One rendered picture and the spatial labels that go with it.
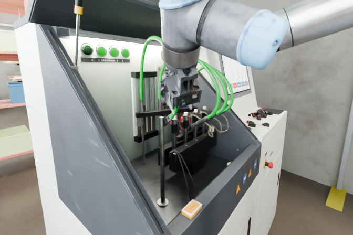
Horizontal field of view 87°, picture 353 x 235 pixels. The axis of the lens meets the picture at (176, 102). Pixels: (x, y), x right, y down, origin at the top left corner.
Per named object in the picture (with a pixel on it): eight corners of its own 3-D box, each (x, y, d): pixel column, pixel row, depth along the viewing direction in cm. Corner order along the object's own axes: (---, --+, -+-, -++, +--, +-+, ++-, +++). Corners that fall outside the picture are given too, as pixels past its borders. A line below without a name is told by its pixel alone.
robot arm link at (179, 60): (156, 31, 36) (195, 24, 38) (158, 50, 40) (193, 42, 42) (168, 57, 32) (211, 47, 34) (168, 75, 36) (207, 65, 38)
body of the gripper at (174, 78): (171, 111, 45) (170, 78, 35) (161, 85, 50) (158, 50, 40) (200, 103, 47) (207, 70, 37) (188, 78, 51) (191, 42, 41)
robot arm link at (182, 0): (199, -6, 23) (144, -24, 25) (192, 61, 32) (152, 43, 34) (227, -29, 26) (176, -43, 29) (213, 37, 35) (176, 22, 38)
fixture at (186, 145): (176, 189, 75) (176, 153, 72) (158, 179, 81) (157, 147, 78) (215, 157, 101) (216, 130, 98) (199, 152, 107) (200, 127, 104)
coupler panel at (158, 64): (161, 113, 106) (159, 57, 100) (156, 113, 108) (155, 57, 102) (175, 109, 116) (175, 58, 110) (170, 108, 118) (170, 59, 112)
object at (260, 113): (264, 121, 114) (265, 113, 113) (246, 119, 121) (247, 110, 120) (272, 114, 132) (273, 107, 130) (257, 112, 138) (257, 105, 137)
